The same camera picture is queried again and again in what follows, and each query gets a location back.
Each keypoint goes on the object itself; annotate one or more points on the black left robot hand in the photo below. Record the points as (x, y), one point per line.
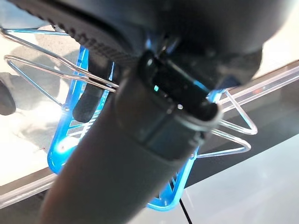
(116, 168)

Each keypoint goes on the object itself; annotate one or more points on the blue plastic shopping basket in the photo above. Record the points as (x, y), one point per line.
(54, 161)

